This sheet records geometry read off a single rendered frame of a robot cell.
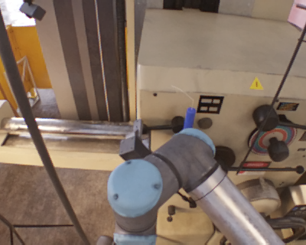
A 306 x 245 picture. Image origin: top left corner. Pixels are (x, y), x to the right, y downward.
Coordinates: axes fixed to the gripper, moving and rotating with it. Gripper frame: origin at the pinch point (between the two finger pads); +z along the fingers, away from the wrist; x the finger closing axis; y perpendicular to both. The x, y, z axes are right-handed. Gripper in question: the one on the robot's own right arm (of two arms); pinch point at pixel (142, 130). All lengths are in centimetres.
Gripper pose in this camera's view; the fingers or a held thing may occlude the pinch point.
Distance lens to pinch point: 68.0
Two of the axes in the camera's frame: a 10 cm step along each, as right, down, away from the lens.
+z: 0.2, -6.9, 7.3
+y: 8.7, -3.5, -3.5
